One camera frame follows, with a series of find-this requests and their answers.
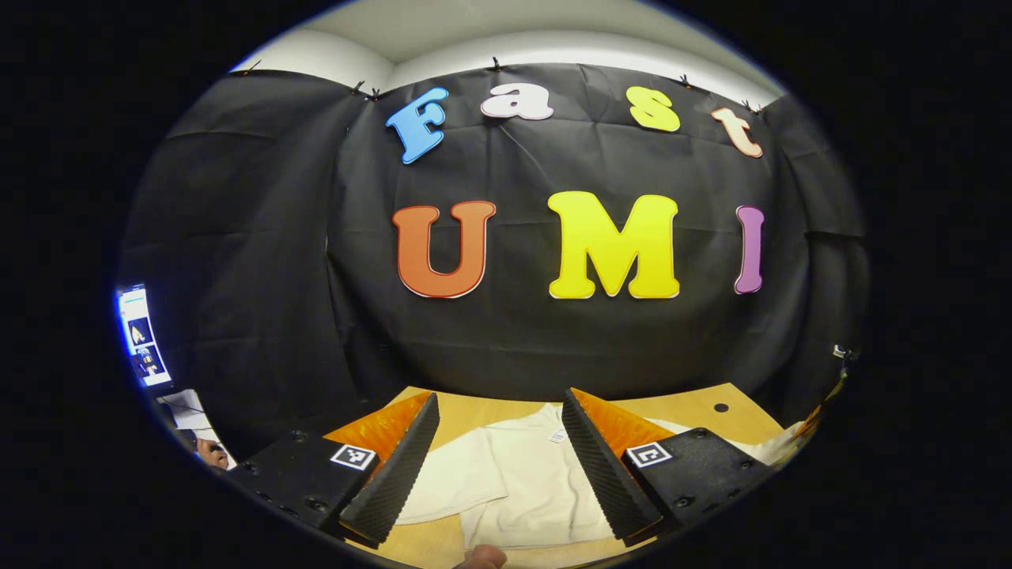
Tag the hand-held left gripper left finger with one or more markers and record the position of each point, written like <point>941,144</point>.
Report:
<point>403,466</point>

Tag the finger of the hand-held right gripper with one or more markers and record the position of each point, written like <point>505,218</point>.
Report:
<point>813,420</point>

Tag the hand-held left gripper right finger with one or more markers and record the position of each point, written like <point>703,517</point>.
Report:
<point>597,466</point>

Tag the white long-sleeved garment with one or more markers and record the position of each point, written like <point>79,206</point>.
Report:
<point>522,474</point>

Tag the white papers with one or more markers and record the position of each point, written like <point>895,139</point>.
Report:
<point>186,411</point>

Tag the lit computer monitor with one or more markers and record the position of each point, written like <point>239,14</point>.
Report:
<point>141,332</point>

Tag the black backdrop cloth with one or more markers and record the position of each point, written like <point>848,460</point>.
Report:
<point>514,166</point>

